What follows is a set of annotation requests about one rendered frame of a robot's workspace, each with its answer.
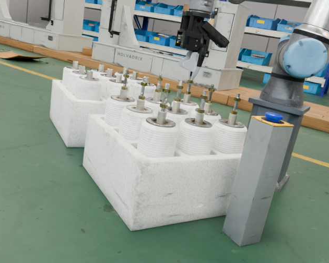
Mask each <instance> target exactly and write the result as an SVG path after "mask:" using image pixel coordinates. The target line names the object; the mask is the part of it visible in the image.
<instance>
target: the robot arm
mask: <svg viewBox="0 0 329 263"><path fill-rule="evenodd" d="M213 5H214V0H190V4H189V10H190V11H183V14H182V19H181V25H180V30H178V32H177V38H176V42H175V46H179V47H180V48H182V49H187V50H190V51H188V52H187V53H186V57H185V58H184V59H181V60H179V63H178V64H179V66H180V67H182V68H185V69H187V70H188V71H189V79H190V76H191V80H193V79H194V78H195V77H196V75H197V73H198V72H199V70H200V68H201V66H202V63H203V61H204V58H205V54H206V47H207V37H209V38H210V39H211V40H212V41H213V42H214V43H215V44H216V45H217V46H218V47H220V48H226V47H227V46H228V44H229V43H230V42H229V41H228V39H227V38H226V37H224V36H223V35H222V34H221V33H220V32H219V31H217V30H216V29H215V28H214V27H213V26H212V25H211V24H210V23H209V22H208V21H204V19H210V16H211V15H210V14H211V13H212V10H213ZM178 34H179V35H181V36H180V39H181V41H178V43H177V40H178ZM328 48H329V0H313V1H312V3H311V5H310V7H309V10H308V12H307V14H306V16H305V18H304V21H303V23H302V24H301V25H300V26H297V27H295V28H294V30H293V32H292V34H291V35H289V34H287V35H284V36H282V37H281V38H280V42H279V43H278V49H277V53H276V56H275V60H274V64H273V68H272V72H271V76H270V79H269V80H268V82H267V84H266V85H265V87H264V88H263V90H262V91H261V95H260V99H262V100H265V101H268V102H271V103H275V104H279V105H284V106H290V107H302V106H303V103H304V95H303V84H304V80H305V78H310V77H313V76H315V75H316V74H318V73H319V72H320V71H321V70H322V69H323V68H324V66H325V64H326V61H327V51H328ZM197 52H198V53H197Z"/></svg>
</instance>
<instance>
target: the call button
mask: <svg viewBox="0 0 329 263"><path fill-rule="evenodd" d="M265 116H266V119H267V120H269V121H272V122H280V120H282V119H283V116H282V115H280V114H277V113H272V112H266V113H265Z"/></svg>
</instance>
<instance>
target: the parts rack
mask: <svg viewBox="0 0 329 263"><path fill-rule="evenodd" d="M245 1H249V0H245ZM312 1H313V0H252V1H249V2H258V3H267V4H276V5H286V6H295V7H304V8H309V7H310V5H311V3H312ZM85 8H88V9H94V10H102V5H98V4H91V3H85ZM135 17H136V18H135ZM137 17H143V25H142V28H141V26H140V23H139V21H138V18H137ZM134 19H135V22H136V24H137V27H138V29H141V30H146V31H147V28H148V22H149V19H157V20H163V21H169V22H176V23H181V19H182V17H178V16H171V15H165V14H158V13H151V12H146V11H140V10H134ZM136 19H137V20H136ZM137 22H138V23H137ZM138 25H139V26H138ZM139 27H140V28H139ZM82 34H87V35H91V36H95V37H99V33H98V32H93V31H88V30H82ZM244 34H250V35H257V36H261V37H268V38H274V39H280V38H281V37H282V36H284V35H287V34H289V35H291V34H292V33H286V32H279V31H273V30H265V29H259V28H252V27H245V31H244ZM137 42H138V44H139V45H140V47H141V48H145V47H149V48H152V49H157V50H162V51H167V52H171V53H177V54H181V55H186V53H187V52H188V51H186V50H181V49H176V48H172V47H169V46H162V45H157V44H152V43H148V42H142V41H137ZM237 66H239V67H243V68H248V69H253V70H258V71H263V72H266V73H271V72H272V68H273V67H272V66H261V65H255V64H250V63H245V62H242V61H237ZM305 81H310V82H315V83H320V84H322V85H321V91H320V94H319V95H318V96H320V97H324V95H323V94H327V95H328V93H327V91H328V88H329V64H328V67H327V70H326V73H325V77H321V78H320V77H315V76H313V77H310V78H305Z"/></svg>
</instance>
